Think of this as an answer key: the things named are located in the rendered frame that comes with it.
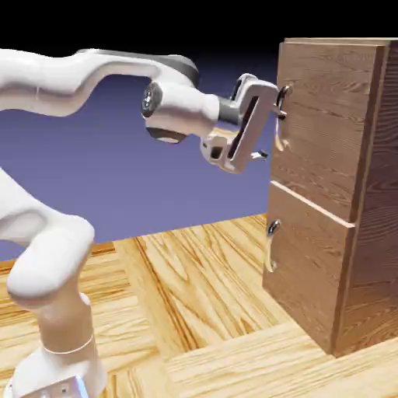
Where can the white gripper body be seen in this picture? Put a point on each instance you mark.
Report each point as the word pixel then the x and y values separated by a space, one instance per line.
pixel 255 118

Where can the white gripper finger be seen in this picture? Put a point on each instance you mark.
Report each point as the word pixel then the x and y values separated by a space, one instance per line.
pixel 258 155
pixel 280 112

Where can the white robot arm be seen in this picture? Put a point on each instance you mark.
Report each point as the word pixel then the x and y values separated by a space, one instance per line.
pixel 174 102

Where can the large wooden cabinet door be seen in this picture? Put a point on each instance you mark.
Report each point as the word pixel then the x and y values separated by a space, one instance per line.
pixel 323 130

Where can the wooden cabinet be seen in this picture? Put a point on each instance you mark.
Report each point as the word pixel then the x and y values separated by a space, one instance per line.
pixel 367 199

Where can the small wooden cabinet door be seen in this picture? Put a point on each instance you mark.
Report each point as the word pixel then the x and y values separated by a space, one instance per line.
pixel 307 273

